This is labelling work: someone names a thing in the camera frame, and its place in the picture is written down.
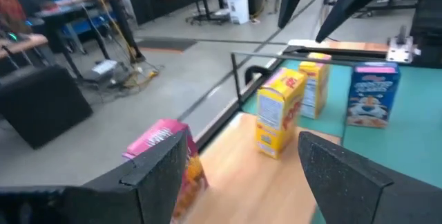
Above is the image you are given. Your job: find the blue Frosted Flakes box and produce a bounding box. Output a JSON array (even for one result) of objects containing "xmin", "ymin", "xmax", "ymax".
[{"xmin": 346, "ymin": 61, "xmax": 402, "ymax": 129}]

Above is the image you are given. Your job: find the wooden top desk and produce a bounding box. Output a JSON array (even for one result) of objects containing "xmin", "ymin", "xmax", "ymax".
[{"xmin": 0, "ymin": 32, "xmax": 49, "ymax": 59}]

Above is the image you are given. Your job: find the black frame clamp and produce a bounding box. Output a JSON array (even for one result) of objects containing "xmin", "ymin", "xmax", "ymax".
[{"xmin": 244, "ymin": 64, "xmax": 273, "ymax": 86}]

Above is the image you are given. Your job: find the yellow floor cable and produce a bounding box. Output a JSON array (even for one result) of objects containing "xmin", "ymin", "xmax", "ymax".
[{"xmin": 91, "ymin": 0, "xmax": 160, "ymax": 83}]

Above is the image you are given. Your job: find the pink Raisin Bran box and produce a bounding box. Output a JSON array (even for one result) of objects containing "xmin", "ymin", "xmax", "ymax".
[{"xmin": 122, "ymin": 118, "xmax": 210, "ymax": 224}]

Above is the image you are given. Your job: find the large black box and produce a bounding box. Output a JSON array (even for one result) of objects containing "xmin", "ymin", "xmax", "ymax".
[{"xmin": 0, "ymin": 65, "xmax": 94, "ymax": 151}]

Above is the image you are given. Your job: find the wooden shelf board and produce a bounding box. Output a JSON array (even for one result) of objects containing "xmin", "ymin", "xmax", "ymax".
[{"xmin": 174, "ymin": 111, "xmax": 343, "ymax": 224}]

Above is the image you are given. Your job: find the white trash bin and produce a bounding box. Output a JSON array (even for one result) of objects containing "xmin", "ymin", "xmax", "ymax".
[{"xmin": 223, "ymin": 0, "xmax": 251, "ymax": 25}]

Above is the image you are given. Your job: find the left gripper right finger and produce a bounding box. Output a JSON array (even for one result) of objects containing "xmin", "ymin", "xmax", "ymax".
[{"xmin": 298, "ymin": 131, "xmax": 442, "ymax": 224}]

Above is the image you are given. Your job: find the yellow Corn Pops box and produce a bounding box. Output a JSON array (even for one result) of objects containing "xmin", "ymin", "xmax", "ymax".
[
  {"xmin": 255, "ymin": 66, "xmax": 308, "ymax": 160},
  {"xmin": 298, "ymin": 53, "xmax": 332, "ymax": 120}
]

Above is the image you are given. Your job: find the white power supply box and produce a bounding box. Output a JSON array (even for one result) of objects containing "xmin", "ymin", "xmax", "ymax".
[{"xmin": 90, "ymin": 59, "xmax": 120, "ymax": 78}]

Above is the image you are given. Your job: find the black floor mat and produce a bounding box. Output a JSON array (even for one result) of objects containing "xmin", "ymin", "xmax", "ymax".
[{"xmin": 136, "ymin": 38, "xmax": 198, "ymax": 53}]

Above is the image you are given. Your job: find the black leg workbench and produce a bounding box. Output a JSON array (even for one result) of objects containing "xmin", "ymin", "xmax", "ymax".
[{"xmin": 34, "ymin": 0, "xmax": 146, "ymax": 64}]

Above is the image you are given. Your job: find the black metal shelf frame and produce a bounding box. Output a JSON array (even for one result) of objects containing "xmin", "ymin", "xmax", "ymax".
[{"xmin": 230, "ymin": 50, "xmax": 391, "ymax": 113}]

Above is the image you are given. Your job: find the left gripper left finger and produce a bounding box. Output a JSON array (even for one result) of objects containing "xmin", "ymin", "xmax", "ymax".
[{"xmin": 82, "ymin": 130, "xmax": 189, "ymax": 224}]

